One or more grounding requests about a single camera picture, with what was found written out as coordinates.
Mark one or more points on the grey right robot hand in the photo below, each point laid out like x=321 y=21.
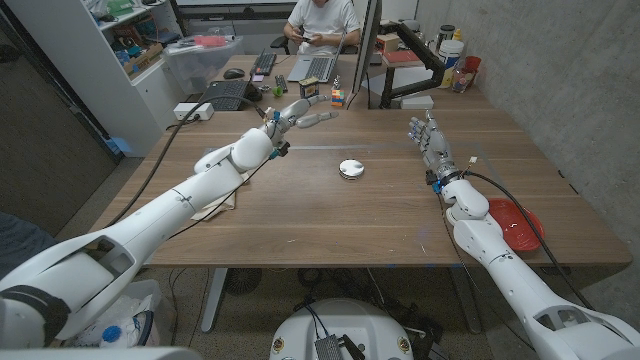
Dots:
x=436 y=146

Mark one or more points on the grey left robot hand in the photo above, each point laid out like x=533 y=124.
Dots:
x=290 y=117

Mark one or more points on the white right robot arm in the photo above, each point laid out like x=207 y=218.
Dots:
x=515 y=280

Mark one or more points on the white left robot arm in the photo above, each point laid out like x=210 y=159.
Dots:
x=150 y=220

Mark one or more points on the clear glass jar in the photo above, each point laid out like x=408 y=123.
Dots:
x=461 y=81

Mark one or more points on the silver round jar lid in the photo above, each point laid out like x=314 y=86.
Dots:
x=351 y=169

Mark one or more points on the red round tray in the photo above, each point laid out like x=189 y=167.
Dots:
x=510 y=230

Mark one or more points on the dark lidded jar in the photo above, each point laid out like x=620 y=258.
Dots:
x=445 y=34

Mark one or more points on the cream cheesecloth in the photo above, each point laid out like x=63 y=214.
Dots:
x=220 y=208

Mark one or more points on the small green object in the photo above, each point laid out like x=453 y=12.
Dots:
x=278 y=91

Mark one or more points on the small dark yellow box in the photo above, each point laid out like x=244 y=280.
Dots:
x=309 y=88

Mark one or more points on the black remote control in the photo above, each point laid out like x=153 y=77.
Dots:
x=281 y=82

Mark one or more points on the flat white box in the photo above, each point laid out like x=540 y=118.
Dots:
x=417 y=102

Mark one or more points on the colourful puzzle cube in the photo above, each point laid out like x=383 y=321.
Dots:
x=337 y=97

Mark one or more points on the silver laptop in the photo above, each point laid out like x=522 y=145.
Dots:
x=315 y=67

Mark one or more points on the slim black keyboard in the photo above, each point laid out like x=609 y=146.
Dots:
x=264 y=63

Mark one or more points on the wide black keyboard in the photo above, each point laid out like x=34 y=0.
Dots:
x=227 y=90

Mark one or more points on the black computer mouse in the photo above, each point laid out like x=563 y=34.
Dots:
x=234 y=73

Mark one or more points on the red plastic cup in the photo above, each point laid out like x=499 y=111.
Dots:
x=472 y=64

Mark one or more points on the white plastic tub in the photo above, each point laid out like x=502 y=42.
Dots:
x=451 y=52

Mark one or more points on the red book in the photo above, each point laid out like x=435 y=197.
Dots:
x=400 y=57

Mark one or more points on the white power strip box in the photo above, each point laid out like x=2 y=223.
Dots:
x=193 y=111

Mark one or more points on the clear plastic storage bin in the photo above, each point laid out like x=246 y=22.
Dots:
x=200 y=65

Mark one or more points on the person in white t-shirt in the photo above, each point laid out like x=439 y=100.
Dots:
x=325 y=17

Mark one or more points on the black computer monitor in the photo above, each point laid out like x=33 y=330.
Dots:
x=367 y=40

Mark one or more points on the pink flat item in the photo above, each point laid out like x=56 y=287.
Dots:
x=210 y=41

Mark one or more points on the yellow bottle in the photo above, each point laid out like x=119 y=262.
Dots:
x=457 y=35

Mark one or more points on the small tan box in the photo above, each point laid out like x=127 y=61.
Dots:
x=387 y=43

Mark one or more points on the grey metal table leg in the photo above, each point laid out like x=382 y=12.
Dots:
x=214 y=300
x=466 y=300

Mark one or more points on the brown cardboard box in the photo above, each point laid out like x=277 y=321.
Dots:
x=142 y=60

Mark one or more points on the black round floor fan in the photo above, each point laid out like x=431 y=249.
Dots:
x=242 y=281

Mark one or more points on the white robot torso base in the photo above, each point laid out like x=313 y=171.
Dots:
x=345 y=325

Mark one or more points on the white shelf cabinet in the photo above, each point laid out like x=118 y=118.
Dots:
x=75 y=65

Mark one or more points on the bin with plastic bag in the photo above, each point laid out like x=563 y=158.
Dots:
x=125 y=310

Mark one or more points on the person in blue jeans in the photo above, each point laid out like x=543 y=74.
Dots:
x=20 y=240

